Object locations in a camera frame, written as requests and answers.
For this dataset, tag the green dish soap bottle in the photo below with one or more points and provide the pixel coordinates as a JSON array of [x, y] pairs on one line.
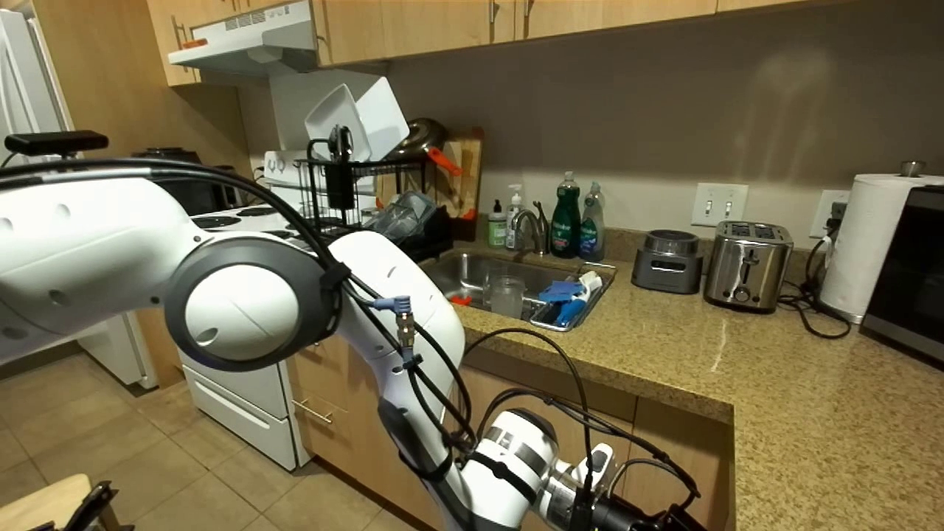
[[566, 218]]

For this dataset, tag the paper towel roll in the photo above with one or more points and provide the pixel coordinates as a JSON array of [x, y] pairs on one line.
[[863, 239]]

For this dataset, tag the blue sponge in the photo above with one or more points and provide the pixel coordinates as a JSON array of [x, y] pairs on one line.
[[563, 302]]

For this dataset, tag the steel kitchen sink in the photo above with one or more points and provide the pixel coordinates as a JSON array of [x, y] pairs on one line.
[[510, 283]]

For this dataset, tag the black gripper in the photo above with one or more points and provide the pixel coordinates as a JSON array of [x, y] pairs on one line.
[[618, 515]]

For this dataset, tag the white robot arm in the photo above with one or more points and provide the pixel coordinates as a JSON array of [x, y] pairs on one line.
[[87, 239]]

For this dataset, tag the white kitchen stove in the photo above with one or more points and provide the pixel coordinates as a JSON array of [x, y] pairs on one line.
[[255, 404]]

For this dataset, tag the clear soap bottle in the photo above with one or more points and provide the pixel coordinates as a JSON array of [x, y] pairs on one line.
[[590, 224]]

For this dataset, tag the wooden upper cabinets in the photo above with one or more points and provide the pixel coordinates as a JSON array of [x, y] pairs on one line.
[[194, 37]]

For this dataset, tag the black camera stand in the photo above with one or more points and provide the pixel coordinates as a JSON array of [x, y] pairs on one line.
[[65, 141]]

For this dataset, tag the wall power outlet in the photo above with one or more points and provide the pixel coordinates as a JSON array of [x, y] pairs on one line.
[[830, 203]]

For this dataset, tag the silver toaster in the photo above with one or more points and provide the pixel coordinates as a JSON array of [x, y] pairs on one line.
[[748, 264]]

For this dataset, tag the black microwave oven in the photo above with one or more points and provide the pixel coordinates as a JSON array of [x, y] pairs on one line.
[[907, 305]]

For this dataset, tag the wall light switch plate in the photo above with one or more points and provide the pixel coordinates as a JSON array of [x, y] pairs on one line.
[[717, 202]]

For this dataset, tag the grey small appliance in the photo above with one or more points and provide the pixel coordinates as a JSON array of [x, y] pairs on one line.
[[668, 259]]

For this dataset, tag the black dish rack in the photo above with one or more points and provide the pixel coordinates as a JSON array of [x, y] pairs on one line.
[[401, 195]]

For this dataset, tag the white square plate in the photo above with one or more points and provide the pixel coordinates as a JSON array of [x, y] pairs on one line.
[[373, 119]]

